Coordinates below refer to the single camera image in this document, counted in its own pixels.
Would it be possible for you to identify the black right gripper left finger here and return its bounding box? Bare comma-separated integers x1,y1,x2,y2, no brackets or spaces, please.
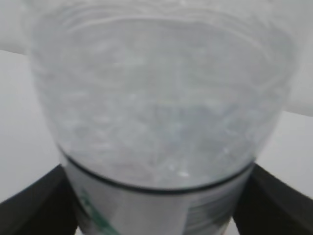
0,165,78,235

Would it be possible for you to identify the Nongfu Spring water bottle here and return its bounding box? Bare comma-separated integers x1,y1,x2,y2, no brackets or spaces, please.
24,0,305,235

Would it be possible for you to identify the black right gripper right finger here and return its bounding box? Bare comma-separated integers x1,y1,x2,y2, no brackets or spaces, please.
233,165,313,235

